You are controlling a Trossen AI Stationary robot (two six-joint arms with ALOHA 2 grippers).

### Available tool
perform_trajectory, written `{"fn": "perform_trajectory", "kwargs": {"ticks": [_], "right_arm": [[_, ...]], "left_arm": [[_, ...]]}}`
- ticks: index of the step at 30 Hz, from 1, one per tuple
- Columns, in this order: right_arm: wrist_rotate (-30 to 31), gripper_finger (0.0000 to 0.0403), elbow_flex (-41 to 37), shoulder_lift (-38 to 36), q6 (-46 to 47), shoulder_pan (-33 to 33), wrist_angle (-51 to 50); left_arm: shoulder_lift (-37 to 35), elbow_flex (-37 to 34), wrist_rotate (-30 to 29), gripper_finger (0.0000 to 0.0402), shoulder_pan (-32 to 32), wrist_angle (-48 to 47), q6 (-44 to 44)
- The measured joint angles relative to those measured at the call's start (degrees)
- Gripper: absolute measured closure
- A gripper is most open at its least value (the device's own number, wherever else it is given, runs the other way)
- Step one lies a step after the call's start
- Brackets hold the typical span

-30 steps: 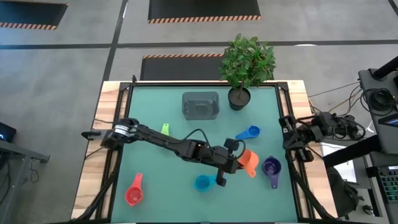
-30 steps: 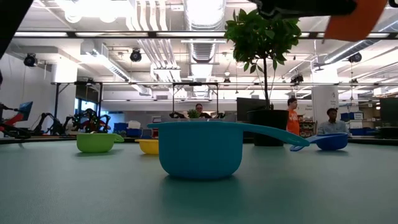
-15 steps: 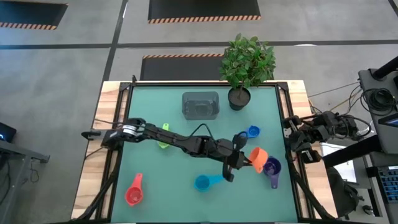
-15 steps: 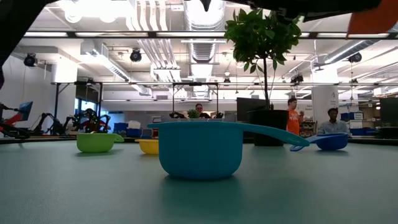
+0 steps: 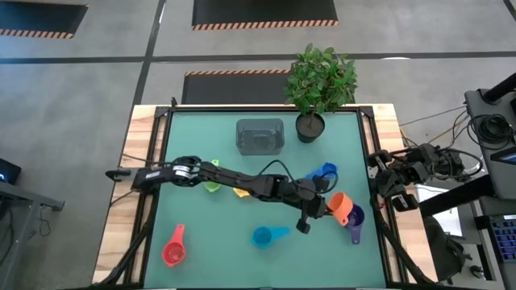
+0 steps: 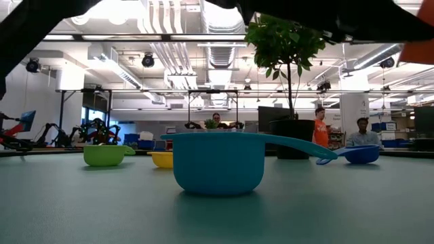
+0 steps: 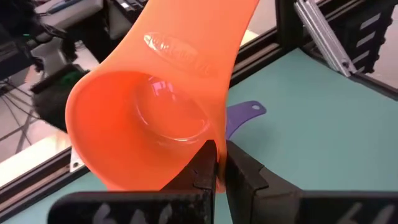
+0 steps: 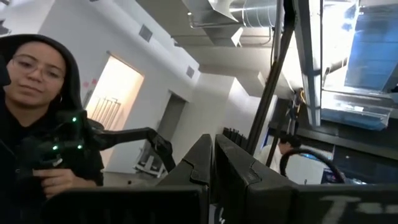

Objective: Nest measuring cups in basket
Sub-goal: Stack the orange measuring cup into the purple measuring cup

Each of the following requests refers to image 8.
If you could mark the person's hand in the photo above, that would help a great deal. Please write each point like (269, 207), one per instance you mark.
(62, 182)

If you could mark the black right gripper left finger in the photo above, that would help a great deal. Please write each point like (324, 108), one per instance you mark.
(124, 205)

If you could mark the silver ventilation duct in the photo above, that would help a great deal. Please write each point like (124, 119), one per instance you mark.
(255, 12)

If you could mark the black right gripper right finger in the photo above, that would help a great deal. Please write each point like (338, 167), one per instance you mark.
(280, 202)

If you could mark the person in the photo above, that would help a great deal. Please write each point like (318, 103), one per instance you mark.
(287, 143)
(34, 81)

